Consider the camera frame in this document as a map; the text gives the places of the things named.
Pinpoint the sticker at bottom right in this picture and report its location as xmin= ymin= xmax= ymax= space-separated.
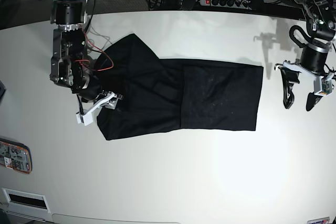
xmin=307 ymin=217 xmax=330 ymax=224

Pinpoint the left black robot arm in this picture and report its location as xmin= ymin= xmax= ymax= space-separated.
xmin=275 ymin=0 xmax=335 ymax=111

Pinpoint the black T-shirt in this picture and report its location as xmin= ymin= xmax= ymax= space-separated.
xmin=95 ymin=34 xmax=264 ymax=141

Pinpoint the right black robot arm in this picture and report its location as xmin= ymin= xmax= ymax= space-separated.
xmin=49 ymin=0 xmax=123 ymax=125

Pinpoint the white power strip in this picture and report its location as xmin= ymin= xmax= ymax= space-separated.
xmin=199 ymin=0 xmax=251 ymax=10

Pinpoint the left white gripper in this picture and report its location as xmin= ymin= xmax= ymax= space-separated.
xmin=274 ymin=41 xmax=336 ymax=112

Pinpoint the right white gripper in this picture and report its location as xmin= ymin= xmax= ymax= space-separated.
xmin=72 ymin=82 xmax=123 ymax=125

